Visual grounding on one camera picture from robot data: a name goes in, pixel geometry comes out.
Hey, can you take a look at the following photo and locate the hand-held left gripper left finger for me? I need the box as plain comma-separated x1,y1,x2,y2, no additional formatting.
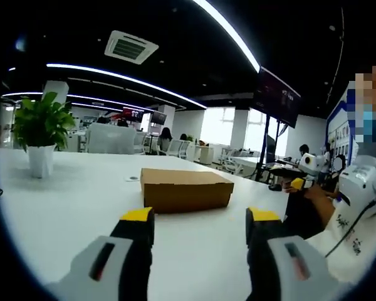
45,206,156,301

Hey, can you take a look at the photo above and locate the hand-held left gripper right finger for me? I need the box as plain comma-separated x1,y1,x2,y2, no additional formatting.
244,206,348,301

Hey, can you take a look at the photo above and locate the brown cardboard shoe box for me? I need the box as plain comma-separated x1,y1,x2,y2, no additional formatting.
140,167,235,214

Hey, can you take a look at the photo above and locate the dark cloth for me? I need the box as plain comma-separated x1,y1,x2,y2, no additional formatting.
281,189,328,240

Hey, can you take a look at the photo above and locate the white chest-worn device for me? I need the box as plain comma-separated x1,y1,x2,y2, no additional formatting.
337,144,376,220

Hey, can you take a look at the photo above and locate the black display stand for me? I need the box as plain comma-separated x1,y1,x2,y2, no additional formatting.
255,115,288,183

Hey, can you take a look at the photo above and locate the large black display screen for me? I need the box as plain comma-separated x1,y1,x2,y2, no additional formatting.
252,66,302,129

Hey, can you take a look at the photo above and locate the person's white printed shirt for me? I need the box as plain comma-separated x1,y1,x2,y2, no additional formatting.
303,197,376,285

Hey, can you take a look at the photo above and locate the white partition screen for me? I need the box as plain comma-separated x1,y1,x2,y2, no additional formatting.
85,122,137,155

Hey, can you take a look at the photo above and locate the small hanging monitor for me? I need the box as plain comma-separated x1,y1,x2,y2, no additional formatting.
149,111,168,125

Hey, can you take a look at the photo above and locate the long ceiling light strip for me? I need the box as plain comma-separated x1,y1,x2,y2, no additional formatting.
46,63,207,110
192,0,261,73

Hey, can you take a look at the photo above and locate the green potted plant white pot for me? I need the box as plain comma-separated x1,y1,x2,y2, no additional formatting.
11,91,77,179

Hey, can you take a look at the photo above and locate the ceiling air conditioner vent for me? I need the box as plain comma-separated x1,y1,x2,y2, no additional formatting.
104,29,160,65

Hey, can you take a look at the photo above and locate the blue white wall poster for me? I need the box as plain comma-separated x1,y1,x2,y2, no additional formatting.
325,87,358,166

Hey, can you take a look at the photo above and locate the black device cable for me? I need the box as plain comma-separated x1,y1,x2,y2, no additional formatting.
325,193,376,258

